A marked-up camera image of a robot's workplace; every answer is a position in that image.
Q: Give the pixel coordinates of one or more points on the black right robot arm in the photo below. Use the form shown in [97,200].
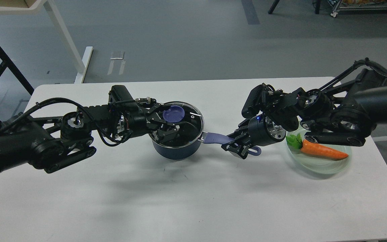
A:
[344,111]

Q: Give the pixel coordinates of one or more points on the white table leg frame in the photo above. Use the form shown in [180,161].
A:
[24,7]

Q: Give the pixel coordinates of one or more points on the pale green oval plate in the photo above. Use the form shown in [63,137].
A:
[316,164]

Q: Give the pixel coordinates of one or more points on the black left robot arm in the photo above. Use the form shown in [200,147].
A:
[57,132]

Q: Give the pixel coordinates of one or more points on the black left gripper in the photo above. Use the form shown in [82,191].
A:
[137,117]

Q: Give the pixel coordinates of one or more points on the dark blue saucepan purple handle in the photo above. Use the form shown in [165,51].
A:
[182,153]

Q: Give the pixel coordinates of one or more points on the orange toy carrot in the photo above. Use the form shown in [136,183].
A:
[310,148]

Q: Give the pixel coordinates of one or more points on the metal wheeled cart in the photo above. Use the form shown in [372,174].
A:
[338,6]

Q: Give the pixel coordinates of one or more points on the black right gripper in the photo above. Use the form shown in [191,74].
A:
[262,131]

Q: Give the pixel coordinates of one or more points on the glass lid purple knob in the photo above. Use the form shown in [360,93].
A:
[181,111]

